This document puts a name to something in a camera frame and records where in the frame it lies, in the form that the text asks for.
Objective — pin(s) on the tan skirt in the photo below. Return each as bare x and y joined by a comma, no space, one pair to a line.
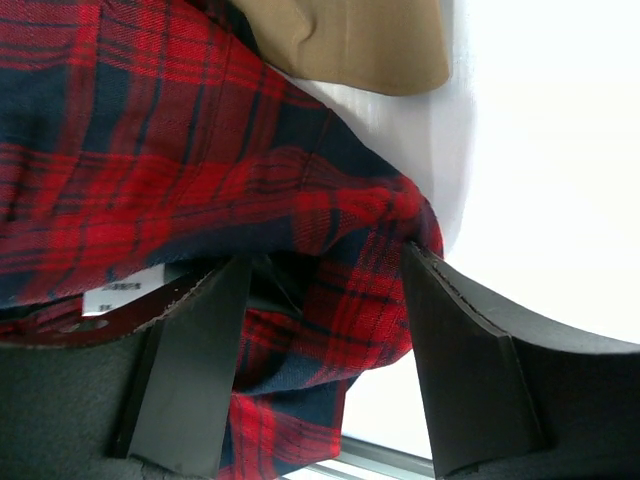
390,47

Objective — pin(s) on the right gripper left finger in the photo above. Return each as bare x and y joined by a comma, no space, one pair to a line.
141,392

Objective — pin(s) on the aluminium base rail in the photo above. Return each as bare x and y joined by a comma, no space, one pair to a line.
363,460

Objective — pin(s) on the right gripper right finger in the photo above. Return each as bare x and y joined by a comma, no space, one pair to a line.
511,394

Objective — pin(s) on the red navy plaid skirt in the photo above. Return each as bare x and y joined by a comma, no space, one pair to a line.
139,133

